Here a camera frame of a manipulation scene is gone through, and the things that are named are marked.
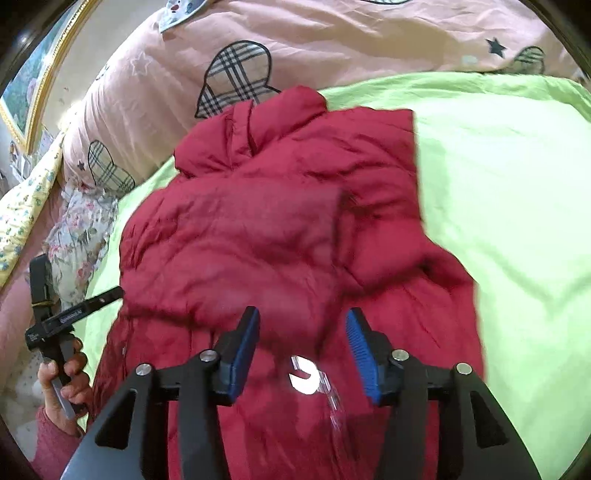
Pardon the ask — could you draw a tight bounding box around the red quilted blanket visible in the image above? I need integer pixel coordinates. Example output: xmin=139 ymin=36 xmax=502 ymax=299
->
xmin=90 ymin=85 xmax=485 ymax=480

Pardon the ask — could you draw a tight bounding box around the gold framed picture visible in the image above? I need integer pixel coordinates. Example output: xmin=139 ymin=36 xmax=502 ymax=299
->
xmin=0 ymin=0 xmax=93 ymax=154

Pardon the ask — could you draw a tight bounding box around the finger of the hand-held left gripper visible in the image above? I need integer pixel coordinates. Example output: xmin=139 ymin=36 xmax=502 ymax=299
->
xmin=69 ymin=286 xmax=124 ymax=319

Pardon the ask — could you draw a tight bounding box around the pink quilt with plaid hearts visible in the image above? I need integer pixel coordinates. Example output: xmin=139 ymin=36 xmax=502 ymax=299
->
xmin=60 ymin=0 xmax=587 ymax=191

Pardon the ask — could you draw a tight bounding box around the person's left forearm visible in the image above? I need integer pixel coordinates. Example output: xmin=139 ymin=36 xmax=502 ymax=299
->
xmin=30 ymin=406 xmax=86 ymax=480

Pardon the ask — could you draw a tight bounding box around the blue printed pillow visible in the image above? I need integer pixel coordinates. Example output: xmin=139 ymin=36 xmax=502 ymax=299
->
xmin=159 ymin=0 xmax=209 ymax=34

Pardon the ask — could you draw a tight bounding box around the floral ruffled pillow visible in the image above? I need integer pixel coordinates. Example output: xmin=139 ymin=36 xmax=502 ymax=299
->
xmin=46 ymin=187 xmax=123 ymax=306

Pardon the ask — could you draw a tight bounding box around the pink bed sheet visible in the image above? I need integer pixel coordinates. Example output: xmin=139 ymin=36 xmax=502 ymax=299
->
xmin=0 ymin=189 xmax=65 ymax=416

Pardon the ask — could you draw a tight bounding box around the clear plastic tag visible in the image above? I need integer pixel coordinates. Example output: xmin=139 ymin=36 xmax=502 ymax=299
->
xmin=288 ymin=354 xmax=345 ymax=444

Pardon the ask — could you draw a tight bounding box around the yellow floral quilt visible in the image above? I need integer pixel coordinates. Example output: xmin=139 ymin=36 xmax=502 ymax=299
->
xmin=0 ymin=129 xmax=68 ymax=287

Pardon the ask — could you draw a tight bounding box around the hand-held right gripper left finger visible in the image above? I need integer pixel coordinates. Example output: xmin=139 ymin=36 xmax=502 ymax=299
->
xmin=60 ymin=305 xmax=262 ymax=480

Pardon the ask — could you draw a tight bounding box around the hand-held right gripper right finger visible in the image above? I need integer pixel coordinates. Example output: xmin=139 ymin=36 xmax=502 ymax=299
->
xmin=346 ymin=308 xmax=543 ymax=480

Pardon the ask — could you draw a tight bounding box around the person's left hand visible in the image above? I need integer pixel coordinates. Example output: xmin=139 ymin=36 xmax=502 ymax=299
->
xmin=37 ymin=339 xmax=95 ymax=437

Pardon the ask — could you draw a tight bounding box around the green bed sheet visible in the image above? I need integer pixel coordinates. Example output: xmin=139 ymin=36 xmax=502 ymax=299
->
xmin=69 ymin=71 xmax=591 ymax=480

